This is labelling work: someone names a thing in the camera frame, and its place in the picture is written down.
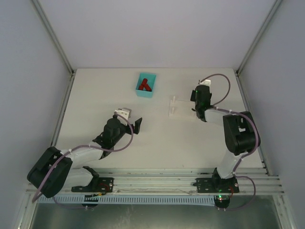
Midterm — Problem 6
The white peg fixture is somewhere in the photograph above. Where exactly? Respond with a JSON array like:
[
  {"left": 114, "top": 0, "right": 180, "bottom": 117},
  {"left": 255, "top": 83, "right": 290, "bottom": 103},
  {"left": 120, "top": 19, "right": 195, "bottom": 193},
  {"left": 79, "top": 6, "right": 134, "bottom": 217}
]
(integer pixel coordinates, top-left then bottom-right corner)
[{"left": 169, "top": 96, "right": 197, "bottom": 120}]

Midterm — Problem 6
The teal plastic bin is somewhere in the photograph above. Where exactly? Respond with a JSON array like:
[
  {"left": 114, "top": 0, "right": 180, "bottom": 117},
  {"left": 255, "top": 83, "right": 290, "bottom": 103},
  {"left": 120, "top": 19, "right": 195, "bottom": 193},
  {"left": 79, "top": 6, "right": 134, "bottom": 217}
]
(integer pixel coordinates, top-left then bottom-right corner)
[{"left": 135, "top": 73, "right": 157, "bottom": 98}]

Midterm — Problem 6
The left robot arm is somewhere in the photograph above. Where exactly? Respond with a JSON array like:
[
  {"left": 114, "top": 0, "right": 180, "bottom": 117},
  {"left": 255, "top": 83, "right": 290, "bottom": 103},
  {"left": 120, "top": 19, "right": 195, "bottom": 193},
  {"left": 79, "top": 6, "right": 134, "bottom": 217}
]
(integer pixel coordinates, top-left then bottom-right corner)
[{"left": 27, "top": 113, "right": 142, "bottom": 202}]

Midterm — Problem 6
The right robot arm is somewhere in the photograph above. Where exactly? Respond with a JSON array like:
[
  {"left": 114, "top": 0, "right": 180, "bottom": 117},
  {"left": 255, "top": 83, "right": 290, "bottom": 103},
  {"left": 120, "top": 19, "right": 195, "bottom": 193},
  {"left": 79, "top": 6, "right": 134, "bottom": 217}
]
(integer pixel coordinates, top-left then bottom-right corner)
[{"left": 190, "top": 85, "right": 260, "bottom": 192}]

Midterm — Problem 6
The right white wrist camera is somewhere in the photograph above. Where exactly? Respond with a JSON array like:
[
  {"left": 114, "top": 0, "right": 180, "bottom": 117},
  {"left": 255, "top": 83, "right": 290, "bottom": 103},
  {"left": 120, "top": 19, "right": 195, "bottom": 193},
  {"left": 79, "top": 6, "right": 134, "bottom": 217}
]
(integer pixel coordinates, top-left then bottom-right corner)
[{"left": 198, "top": 79, "right": 211, "bottom": 87}]

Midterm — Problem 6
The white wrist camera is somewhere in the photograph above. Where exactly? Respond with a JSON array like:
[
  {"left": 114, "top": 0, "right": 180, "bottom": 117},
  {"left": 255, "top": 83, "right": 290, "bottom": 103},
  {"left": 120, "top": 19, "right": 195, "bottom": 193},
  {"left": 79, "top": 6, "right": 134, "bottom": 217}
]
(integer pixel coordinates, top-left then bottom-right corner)
[
  {"left": 198, "top": 79, "right": 211, "bottom": 87},
  {"left": 114, "top": 108, "right": 132, "bottom": 120}
]

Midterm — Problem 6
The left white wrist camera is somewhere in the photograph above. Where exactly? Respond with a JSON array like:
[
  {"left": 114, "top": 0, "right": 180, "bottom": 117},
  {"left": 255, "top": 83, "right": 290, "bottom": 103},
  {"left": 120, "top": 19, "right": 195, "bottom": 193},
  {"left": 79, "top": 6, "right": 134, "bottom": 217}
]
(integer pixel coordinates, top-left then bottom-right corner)
[{"left": 114, "top": 108, "right": 132, "bottom": 120}]

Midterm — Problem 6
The right aluminium corner post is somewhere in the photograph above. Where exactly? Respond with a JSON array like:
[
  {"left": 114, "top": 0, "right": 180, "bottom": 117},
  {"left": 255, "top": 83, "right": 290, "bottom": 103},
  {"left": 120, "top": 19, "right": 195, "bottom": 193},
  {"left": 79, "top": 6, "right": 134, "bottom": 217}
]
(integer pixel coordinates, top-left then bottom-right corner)
[{"left": 235, "top": 0, "right": 283, "bottom": 77}]

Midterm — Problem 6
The aluminium corner post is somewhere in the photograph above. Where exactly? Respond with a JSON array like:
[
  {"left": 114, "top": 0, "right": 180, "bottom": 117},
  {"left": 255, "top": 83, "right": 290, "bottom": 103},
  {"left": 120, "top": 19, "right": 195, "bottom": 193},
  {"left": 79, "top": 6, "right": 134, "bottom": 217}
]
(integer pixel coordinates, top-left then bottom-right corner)
[
  {"left": 30, "top": 0, "right": 76, "bottom": 74},
  {"left": 235, "top": 0, "right": 283, "bottom": 77}
]

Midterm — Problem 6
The aluminium rail frame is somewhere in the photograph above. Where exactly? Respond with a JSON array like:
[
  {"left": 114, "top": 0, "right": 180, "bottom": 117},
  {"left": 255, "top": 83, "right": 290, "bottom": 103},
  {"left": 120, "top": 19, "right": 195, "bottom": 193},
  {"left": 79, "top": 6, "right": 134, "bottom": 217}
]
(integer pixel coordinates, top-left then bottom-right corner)
[{"left": 26, "top": 168, "right": 285, "bottom": 196}]

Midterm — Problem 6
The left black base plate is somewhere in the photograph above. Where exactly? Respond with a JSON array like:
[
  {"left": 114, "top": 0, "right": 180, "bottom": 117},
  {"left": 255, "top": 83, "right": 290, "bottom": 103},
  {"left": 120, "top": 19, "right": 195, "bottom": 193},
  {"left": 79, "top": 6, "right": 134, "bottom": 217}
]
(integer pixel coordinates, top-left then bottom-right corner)
[{"left": 71, "top": 177, "right": 114, "bottom": 193}]

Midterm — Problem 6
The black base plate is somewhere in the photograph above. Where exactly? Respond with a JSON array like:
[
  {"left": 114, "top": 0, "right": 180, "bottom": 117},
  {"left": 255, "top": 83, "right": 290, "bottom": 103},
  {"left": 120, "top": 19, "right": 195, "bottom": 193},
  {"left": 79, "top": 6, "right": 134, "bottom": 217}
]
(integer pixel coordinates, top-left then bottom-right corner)
[
  {"left": 193, "top": 177, "right": 240, "bottom": 194},
  {"left": 71, "top": 177, "right": 114, "bottom": 193}
]

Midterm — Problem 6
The grey slotted cable duct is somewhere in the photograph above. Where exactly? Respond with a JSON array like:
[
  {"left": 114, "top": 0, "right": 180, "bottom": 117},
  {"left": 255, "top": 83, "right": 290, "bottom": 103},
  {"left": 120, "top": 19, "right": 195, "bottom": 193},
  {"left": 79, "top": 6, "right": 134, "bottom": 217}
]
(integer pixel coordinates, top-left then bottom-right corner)
[{"left": 37, "top": 194, "right": 214, "bottom": 207}]

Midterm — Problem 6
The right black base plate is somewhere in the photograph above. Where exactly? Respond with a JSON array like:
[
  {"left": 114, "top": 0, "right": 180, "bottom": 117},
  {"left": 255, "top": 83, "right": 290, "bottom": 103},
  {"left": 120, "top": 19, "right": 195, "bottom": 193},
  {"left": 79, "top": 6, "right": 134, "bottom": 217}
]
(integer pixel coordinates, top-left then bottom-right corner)
[{"left": 193, "top": 177, "right": 240, "bottom": 194}]

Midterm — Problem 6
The left aluminium corner post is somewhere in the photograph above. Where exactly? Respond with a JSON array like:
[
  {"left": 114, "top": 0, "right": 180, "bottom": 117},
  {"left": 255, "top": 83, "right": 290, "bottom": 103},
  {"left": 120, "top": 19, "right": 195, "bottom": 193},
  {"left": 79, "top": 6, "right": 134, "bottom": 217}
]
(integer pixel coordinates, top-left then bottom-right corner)
[{"left": 30, "top": 0, "right": 76, "bottom": 74}]

